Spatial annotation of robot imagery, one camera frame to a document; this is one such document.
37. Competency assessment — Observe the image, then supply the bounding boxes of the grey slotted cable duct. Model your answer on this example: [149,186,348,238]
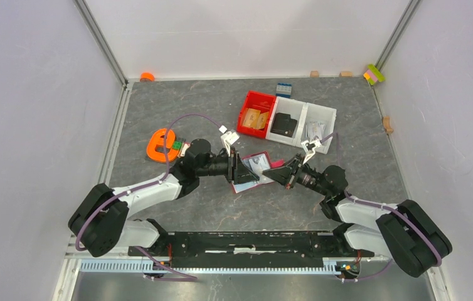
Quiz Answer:
[79,258,339,275]

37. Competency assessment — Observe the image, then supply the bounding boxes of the red leather card holder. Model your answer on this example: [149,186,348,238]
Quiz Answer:
[232,151,285,194]

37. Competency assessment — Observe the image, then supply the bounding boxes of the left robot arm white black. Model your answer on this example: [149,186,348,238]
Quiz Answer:
[68,139,259,257]

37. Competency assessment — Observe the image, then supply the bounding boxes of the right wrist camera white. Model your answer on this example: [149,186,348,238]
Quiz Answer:
[301,139,322,164]

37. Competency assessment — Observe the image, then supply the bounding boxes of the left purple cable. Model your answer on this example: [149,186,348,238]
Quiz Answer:
[74,114,225,282]

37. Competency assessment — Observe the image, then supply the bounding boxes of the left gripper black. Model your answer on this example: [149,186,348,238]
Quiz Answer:
[196,145,259,184]

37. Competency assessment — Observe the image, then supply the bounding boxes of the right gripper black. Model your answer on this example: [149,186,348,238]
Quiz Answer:
[262,154,330,197]

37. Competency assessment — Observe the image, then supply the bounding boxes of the wooden piece right edge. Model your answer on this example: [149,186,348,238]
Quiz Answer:
[382,116,394,135]

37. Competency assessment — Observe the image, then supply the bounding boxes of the colourful toy brick stack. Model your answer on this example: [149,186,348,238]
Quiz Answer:
[363,64,386,86]

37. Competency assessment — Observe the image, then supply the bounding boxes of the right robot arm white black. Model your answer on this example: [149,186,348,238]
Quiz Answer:
[263,155,453,277]

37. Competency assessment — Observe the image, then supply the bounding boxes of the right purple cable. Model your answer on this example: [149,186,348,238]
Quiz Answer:
[321,132,443,283]

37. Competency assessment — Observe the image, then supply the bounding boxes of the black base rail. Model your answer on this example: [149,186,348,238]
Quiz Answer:
[146,231,373,258]

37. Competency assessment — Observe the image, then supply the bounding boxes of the small orange cap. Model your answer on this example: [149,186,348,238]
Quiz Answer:
[139,72,155,82]

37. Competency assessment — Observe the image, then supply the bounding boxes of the blue white small block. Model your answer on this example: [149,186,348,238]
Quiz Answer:
[275,83,292,98]

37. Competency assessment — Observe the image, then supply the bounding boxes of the black cards in white bin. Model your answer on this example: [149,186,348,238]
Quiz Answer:
[270,112,298,138]

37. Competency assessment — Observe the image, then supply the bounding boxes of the green toy brick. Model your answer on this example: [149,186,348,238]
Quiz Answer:
[172,141,183,150]

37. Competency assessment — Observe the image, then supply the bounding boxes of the purple cable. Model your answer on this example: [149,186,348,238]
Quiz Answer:
[321,132,443,283]
[74,114,225,282]

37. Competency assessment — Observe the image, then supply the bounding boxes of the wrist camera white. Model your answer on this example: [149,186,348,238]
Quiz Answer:
[218,125,240,154]
[301,139,322,164]

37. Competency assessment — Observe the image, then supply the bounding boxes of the wooden block at wall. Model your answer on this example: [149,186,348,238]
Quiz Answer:
[309,70,320,78]
[339,71,353,77]

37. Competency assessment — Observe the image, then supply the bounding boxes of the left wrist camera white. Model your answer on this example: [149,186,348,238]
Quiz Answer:
[218,125,240,154]

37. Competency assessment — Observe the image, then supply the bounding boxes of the silver cards in white bin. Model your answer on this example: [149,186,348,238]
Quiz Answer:
[304,121,326,142]

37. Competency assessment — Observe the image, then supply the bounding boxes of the red plastic bin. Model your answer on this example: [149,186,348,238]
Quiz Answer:
[236,91,277,139]

